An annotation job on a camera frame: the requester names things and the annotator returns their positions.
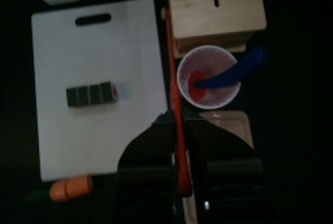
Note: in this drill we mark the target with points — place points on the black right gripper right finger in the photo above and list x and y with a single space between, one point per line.
225 166

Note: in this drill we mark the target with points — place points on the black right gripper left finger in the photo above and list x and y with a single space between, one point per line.
145 166

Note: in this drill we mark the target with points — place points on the red toy knife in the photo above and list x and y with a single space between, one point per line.
177 111

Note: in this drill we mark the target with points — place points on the black seaweed sushi roll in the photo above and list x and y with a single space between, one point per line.
91 93

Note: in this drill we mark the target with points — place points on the white plastic cutting board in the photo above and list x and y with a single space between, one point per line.
98 88

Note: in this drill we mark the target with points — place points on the blue plastic toy knife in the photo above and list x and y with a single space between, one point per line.
236 70

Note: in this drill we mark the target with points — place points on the wooden knife block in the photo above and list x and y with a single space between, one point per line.
217 8

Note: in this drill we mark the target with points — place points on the orange toy carrot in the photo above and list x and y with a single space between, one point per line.
70 188

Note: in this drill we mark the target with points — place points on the clear plastic cup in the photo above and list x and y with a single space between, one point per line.
209 77

